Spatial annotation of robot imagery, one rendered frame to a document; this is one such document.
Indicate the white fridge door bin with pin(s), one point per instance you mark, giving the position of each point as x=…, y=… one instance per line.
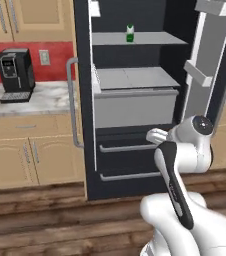
x=94, y=8

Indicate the black fridge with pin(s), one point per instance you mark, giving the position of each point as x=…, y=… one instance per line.
x=128, y=13

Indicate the black fridge right door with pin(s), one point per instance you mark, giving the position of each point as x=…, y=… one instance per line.
x=208, y=43

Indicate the black coffee machine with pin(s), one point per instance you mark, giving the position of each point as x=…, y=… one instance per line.
x=16, y=71

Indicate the grey fridge door bin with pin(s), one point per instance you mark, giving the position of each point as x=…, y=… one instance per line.
x=215, y=6
x=198, y=73

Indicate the black fridge door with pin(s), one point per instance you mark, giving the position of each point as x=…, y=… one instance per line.
x=81, y=100
x=208, y=43

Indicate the green and white milk bottle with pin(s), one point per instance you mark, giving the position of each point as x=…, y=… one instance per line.
x=130, y=33

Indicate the grey fridge shelf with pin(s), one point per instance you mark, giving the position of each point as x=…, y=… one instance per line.
x=135, y=77
x=151, y=38

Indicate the beige base cupboard door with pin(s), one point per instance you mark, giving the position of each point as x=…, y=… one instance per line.
x=5, y=163
x=58, y=160

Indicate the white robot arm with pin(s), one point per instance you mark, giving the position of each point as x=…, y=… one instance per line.
x=171, y=226

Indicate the grey fridge crisper drawer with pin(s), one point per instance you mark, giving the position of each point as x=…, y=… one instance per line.
x=135, y=108

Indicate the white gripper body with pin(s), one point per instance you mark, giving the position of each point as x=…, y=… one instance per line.
x=156, y=136

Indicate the beige drawer front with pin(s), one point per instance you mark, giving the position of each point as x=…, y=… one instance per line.
x=51, y=126

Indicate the grey wall socket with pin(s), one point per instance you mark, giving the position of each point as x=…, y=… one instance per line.
x=44, y=57

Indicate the black fridge left door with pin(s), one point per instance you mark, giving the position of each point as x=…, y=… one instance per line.
x=81, y=100

